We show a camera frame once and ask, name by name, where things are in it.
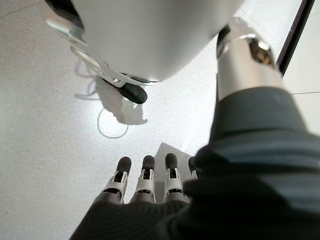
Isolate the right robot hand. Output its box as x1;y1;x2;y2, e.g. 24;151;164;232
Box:
69;16;320;240

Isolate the right black robot foot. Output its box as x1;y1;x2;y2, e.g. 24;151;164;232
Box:
102;77;148;105

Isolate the dark floor trim strip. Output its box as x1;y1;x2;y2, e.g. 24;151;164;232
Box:
276;0;316;76

